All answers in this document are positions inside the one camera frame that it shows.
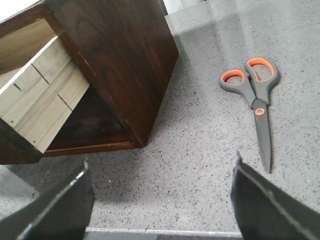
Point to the dark wooden drawer cabinet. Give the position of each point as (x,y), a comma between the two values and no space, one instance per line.
(127,53)

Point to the grey orange scissors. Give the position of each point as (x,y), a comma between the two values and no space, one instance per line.
(256,92)

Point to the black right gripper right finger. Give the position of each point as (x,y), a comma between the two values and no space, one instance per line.
(264,212)

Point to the pulled-out wooden drawer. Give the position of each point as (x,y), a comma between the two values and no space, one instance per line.
(40,86)

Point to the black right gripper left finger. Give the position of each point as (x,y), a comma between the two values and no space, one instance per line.
(62,213)

